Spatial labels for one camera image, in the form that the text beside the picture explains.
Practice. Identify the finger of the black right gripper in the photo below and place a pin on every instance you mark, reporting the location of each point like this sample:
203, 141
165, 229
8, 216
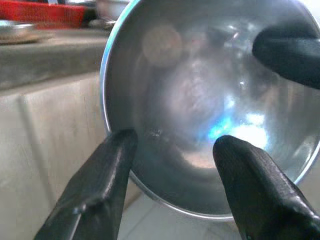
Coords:
287, 55

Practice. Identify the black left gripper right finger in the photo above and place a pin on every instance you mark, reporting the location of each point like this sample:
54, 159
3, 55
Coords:
257, 195

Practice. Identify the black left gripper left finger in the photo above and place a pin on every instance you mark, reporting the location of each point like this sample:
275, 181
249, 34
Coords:
100, 187

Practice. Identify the deep steel bowl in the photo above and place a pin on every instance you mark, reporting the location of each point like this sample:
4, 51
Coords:
187, 87

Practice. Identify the shallow steel plate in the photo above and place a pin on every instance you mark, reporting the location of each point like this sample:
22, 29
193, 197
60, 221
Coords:
15, 31

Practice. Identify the large aluminium pot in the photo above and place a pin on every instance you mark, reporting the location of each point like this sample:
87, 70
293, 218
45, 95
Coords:
110, 8

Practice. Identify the red plastic bottle basket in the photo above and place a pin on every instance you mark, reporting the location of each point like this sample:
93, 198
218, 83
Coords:
45, 13

